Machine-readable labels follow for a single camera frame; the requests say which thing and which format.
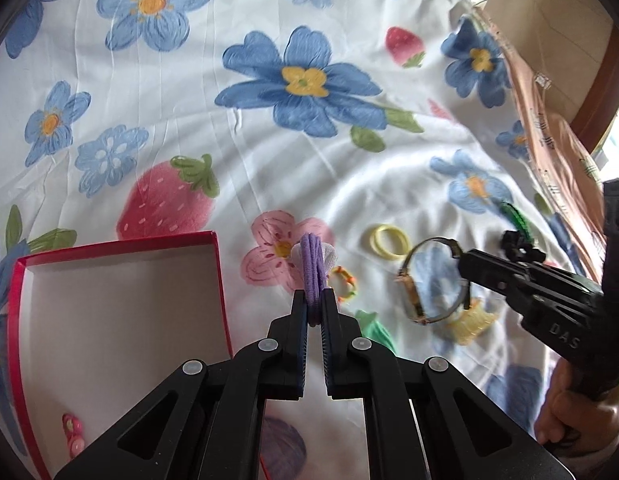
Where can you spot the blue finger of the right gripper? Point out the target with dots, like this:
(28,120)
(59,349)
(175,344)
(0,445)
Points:
(505,282)
(480,259)

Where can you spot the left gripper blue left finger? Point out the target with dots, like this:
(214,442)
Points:
(287,379)

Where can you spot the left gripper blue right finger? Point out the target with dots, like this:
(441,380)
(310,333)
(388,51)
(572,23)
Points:
(338,330)

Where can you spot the yellow hair claw clip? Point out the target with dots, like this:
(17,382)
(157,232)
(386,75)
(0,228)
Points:
(465,326)

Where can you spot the gold wrist watch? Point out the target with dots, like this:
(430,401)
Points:
(434,289)

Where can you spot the pink heart hair clip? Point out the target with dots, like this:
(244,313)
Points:
(74,433)

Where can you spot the red jewelry box tray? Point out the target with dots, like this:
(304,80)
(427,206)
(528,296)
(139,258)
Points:
(93,329)

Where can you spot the person's right hand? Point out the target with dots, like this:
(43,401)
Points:
(596,422)

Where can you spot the black scrunchie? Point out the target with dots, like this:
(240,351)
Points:
(517,247)

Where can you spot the green hair clip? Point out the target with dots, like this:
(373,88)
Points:
(517,220)

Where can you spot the pink cartoon blanket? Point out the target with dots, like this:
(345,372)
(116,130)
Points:
(562,166)

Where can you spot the floral white bed sheet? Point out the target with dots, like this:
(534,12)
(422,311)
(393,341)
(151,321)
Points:
(374,124)

